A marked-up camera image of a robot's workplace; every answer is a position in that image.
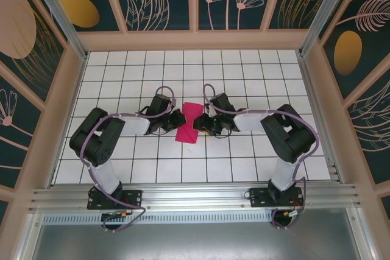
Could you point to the aluminium side rail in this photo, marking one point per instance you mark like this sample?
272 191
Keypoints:
320 114

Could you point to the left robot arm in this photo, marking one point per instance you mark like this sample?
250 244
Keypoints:
94 138

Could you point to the magenta cloth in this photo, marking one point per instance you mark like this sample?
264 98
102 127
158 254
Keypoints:
190 109

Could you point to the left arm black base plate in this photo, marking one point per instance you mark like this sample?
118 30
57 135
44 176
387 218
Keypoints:
134 196

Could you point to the aluminium mounting rail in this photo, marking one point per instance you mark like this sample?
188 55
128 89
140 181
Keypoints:
195 194

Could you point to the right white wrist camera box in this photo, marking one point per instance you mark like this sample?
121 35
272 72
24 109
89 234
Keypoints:
210 109

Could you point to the grey metal sheet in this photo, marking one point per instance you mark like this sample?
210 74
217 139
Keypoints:
195 241

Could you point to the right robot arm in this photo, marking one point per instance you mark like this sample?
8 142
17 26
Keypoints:
289 138

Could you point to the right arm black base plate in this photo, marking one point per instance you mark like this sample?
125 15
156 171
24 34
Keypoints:
259 197

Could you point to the aluminium frame post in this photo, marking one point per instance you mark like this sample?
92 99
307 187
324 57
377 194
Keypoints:
61 19
323 7

